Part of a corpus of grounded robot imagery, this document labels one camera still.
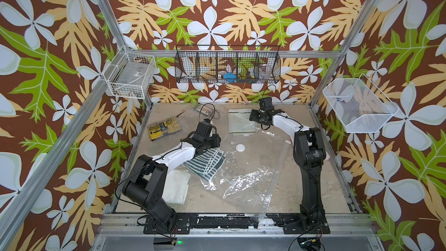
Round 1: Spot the clear plastic vacuum bag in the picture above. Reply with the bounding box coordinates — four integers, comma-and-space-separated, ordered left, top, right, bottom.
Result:
181, 105, 290, 218

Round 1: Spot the white folded towel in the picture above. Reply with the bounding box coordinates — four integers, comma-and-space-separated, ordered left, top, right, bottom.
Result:
162, 170, 190, 205

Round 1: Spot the white vacuum bag valve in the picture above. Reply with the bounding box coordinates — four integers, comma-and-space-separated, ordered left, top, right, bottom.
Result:
236, 144, 246, 152

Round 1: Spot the pale green towel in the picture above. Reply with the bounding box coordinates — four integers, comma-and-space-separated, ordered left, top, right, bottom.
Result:
228, 109, 257, 135

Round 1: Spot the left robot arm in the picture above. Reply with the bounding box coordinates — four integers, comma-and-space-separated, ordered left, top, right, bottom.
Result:
121, 118, 221, 231

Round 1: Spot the white wire basket left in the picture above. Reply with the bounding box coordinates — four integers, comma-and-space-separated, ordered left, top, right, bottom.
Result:
105, 46, 157, 99

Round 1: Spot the black wire basket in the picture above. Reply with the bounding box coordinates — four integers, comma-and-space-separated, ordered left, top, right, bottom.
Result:
174, 45, 282, 84

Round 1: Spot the black battery holder with wires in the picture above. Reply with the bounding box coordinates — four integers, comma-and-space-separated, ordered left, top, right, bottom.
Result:
193, 103, 220, 120

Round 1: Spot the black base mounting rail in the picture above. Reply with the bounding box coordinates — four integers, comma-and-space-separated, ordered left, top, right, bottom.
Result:
143, 213, 331, 235

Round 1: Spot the yellow screwdriver bit case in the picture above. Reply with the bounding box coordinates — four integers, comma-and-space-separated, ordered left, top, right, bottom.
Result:
148, 117, 182, 141

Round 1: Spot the white mesh basket right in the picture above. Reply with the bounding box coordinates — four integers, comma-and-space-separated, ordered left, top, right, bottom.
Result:
322, 74, 399, 134

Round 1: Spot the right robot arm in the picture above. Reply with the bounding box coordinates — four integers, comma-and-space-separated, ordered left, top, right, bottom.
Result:
249, 97, 331, 234

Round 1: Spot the green white striped towel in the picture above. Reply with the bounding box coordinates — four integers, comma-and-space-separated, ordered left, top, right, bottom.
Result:
182, 148, 226, 182

